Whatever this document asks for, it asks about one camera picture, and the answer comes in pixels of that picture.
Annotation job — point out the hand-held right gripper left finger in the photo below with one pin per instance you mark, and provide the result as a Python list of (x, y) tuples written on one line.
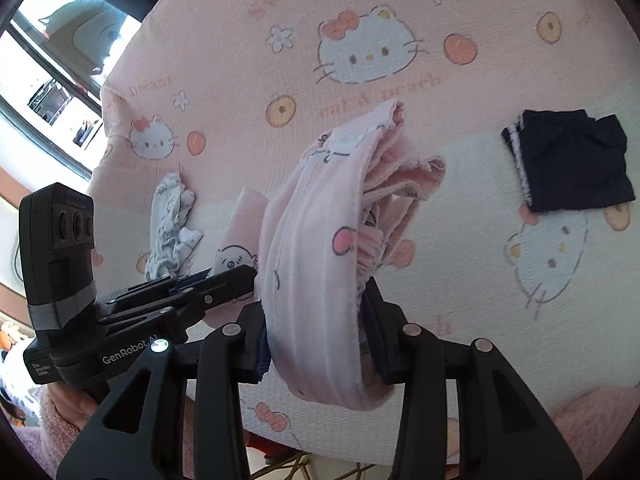
[(252, 345)]

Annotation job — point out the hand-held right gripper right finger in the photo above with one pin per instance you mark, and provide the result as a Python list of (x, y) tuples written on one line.
[(385, 320)]

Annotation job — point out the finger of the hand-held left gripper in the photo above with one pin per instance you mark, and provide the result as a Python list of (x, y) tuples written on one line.
[(170, 287), (225, 290)]

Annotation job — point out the white printed pants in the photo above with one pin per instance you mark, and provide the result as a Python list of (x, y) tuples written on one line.
[(172, 220)]

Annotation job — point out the pink printed pants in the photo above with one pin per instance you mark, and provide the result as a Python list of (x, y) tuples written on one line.
[(315, 260)]

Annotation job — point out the person's left forearm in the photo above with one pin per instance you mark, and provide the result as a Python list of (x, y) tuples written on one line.
[(45, 440)]

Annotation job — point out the folded navy clothes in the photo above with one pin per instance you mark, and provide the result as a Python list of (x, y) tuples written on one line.
[(570, 165)]

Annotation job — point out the person's left hand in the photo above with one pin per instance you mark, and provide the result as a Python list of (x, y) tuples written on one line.
[(80, 402)]

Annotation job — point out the red sock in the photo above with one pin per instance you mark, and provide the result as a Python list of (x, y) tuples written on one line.
[(260, 442)]

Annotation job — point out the pink and white printed blanket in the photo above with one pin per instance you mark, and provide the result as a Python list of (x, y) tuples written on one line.
[(500, 285)]

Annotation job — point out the window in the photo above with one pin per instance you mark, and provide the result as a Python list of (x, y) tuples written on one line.
[(50, 60)]

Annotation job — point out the pink fluffy cloth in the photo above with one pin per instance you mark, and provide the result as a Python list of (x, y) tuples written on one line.
[(595, 425)]

